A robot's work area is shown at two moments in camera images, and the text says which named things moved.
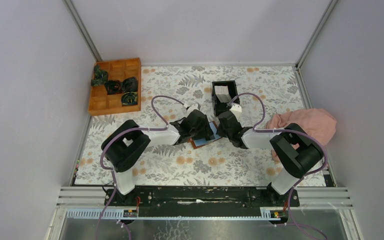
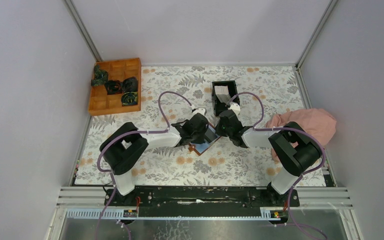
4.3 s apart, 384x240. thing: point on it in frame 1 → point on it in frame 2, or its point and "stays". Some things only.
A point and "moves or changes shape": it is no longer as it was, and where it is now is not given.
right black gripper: [220, 132] stays
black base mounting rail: [155, 201] stays
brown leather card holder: [196, 143] moves or changes shape
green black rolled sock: [128, 98] stays
